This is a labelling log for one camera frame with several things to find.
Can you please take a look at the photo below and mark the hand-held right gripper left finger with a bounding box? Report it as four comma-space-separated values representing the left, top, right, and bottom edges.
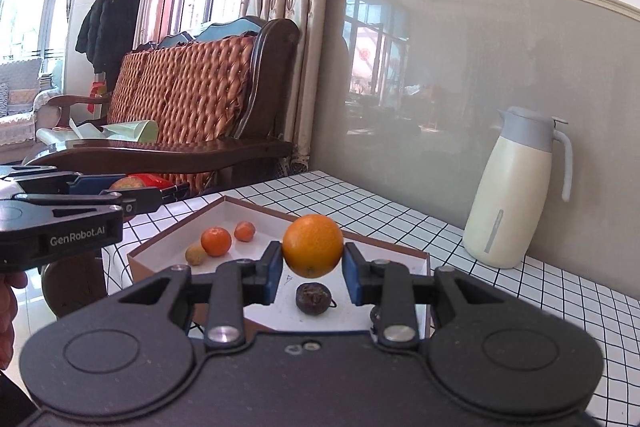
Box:
119, 241, 284, 347

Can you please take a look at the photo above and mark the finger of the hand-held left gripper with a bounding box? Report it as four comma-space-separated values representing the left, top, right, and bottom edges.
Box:
12, 188, 163, 223
0, 166, 123, 195

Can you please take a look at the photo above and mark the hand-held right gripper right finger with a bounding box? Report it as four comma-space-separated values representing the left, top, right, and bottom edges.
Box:
342, 242, 506, 349

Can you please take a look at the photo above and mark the light orange tangerine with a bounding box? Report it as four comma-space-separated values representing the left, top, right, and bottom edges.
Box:
282, 214, 345, 279

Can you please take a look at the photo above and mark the white cardboard box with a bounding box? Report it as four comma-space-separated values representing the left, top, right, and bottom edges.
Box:
126, 196, 432, 340

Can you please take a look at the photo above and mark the large deep orange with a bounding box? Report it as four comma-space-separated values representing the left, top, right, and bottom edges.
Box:
201, 227, 232, 258

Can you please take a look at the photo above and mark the person's left hand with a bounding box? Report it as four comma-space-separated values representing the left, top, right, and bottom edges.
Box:
0, 271, 28, 370

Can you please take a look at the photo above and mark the dark passion fruit with stem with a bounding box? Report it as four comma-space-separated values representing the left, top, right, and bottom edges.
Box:
295, 283, 337, 317

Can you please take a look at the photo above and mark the round dark wooden stool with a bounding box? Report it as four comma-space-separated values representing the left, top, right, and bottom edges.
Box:
41, 252, 108, 319

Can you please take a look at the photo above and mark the pale green paper sheet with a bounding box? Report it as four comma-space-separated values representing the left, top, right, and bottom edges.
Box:
70, 118, 159, 142

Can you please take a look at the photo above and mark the beige covered armchair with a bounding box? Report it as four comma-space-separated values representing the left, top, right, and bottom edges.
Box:
0, 59, 67, 148

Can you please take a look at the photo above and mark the brown woven sofa cushion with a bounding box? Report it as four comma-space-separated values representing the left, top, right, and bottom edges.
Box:
107, 34, 257, 192

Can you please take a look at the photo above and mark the black hanging coat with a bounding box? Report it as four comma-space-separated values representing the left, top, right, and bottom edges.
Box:
75, 0, 145, 78

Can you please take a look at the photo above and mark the dark wooden sofa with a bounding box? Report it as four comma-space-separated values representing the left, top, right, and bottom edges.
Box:
22, 18, 301, 208

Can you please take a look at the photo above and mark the cream thermos jug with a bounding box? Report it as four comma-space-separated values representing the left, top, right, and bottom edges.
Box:
462, 106, 573, 269

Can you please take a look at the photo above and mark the white tall cabinet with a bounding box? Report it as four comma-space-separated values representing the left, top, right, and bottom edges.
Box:
65, 0, 121, 75

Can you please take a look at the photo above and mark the white checked tablecloth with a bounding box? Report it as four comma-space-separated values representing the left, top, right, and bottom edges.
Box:
102, 171, 640, 427

